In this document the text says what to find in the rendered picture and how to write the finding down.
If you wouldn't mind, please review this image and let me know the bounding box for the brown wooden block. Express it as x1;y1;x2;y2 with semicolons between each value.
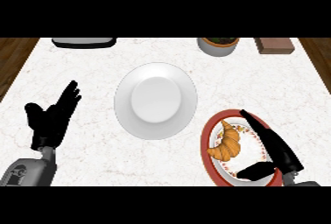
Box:
253;37;295;55

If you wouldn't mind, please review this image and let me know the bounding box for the golden brown croissant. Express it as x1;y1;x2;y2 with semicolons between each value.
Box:
205;119;244;162

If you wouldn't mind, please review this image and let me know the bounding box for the plain white plate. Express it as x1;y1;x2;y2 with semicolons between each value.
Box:
112;61;199;141

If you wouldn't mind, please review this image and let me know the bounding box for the grey pot with plant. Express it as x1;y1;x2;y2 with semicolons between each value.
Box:
196;37;241;58

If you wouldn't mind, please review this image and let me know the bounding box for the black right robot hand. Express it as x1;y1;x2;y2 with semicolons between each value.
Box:
235;108;306;181

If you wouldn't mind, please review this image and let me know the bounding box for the red rimmed patterned plate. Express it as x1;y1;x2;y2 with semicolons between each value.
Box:
199;108;285;187

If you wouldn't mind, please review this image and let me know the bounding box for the black and grey appliance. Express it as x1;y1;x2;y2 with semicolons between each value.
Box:
50;37;120;50

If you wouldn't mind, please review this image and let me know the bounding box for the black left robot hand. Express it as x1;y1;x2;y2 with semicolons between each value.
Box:
23;80;83;151

